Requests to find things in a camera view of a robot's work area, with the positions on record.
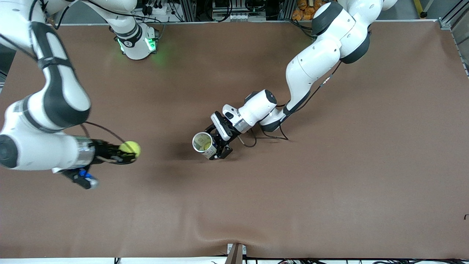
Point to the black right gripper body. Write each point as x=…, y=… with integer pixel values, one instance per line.
x=101, y=150

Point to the white blue tennis ball can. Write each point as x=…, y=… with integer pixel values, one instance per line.
x=210, y=154

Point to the yellow tennis ball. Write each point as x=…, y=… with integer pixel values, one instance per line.
x=208, y=146
x=131, y=146

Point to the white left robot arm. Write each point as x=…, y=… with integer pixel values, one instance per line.
x=311, y=66

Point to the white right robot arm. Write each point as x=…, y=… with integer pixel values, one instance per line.
x=44, y=150

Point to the brown table mat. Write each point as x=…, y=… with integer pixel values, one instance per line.
x=329, y=183

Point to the white connector block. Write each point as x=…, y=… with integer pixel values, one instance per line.
x=245, y=17

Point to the aluminium upright profile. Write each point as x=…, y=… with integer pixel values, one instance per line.
x=187, y=11
x=285, y=9

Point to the white power strip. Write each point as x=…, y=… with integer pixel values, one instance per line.
x=157, y=10

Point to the pile of orange objects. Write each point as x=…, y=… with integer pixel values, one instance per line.
x=302, y=14

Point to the yellow black object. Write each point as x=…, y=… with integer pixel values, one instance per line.
x=420, y=9

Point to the camera mount post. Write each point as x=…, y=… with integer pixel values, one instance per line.
x=236, y=256

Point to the aluminium frame profile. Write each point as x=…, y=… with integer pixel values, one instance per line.
x=449, y=22

